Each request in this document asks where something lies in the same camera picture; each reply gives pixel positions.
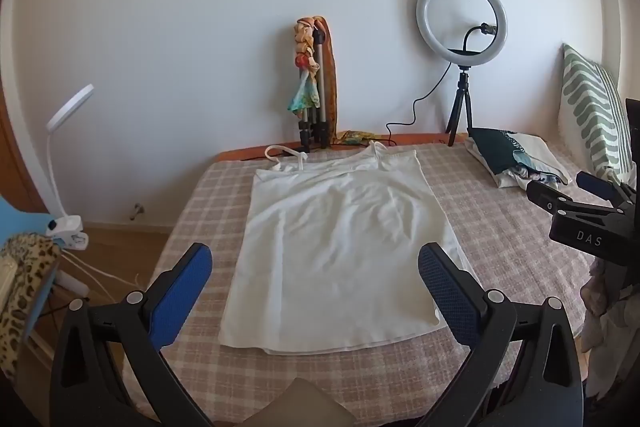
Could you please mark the dark green folded shirt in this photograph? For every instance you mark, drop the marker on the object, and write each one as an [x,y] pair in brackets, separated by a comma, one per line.
[492,149]

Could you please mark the yellow green patterned cloth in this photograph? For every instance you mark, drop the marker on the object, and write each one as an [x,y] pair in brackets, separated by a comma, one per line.
[355,137]

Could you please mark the black gooseneck phone holder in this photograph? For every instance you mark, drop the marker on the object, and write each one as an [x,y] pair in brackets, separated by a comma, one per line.
[470,34]

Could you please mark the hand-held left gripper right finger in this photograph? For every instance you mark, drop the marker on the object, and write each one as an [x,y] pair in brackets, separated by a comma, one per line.
[450,292]

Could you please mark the metal door stopper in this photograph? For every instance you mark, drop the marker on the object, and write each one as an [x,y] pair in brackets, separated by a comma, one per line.
[136,210]

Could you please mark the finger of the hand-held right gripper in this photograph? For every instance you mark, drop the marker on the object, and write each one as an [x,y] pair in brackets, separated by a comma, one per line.
[545,198]
[597,184]

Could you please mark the beige plaid blanket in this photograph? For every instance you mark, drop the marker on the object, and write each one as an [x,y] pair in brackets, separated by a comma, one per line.
[500,227]

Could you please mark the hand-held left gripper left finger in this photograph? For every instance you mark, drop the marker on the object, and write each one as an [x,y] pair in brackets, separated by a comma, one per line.
[182,292]

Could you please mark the folded silver tripod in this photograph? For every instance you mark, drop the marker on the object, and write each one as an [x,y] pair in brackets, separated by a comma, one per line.
[322,82]

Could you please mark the wooden door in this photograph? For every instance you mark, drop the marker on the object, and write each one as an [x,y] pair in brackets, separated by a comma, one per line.
[15,157]

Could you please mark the white clip desk lamp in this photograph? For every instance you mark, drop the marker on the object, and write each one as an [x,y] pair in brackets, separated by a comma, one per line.
[70,227]

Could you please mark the light blue chair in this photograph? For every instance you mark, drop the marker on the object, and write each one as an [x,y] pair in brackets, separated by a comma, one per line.
[10,217]

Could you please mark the orange patterned cloth strip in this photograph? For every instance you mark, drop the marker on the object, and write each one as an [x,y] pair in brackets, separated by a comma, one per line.
[332,82]

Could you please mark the pile of folded clothes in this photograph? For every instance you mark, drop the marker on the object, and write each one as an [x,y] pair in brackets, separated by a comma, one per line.
[545,157]

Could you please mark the small black tripod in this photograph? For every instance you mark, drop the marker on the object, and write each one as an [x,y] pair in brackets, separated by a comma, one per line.
[462,82]

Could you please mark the green white patterned pillow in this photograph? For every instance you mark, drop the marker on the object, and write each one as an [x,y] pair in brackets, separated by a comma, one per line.
[590,107]

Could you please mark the colourful knotted scarf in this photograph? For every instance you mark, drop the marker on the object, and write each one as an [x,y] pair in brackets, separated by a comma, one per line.
[305,97]

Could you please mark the white tank top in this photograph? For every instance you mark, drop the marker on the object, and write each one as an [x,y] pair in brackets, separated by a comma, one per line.
[340,247]

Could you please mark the leopard print cloth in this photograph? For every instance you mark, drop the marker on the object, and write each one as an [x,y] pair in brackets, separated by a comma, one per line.
[25,297]

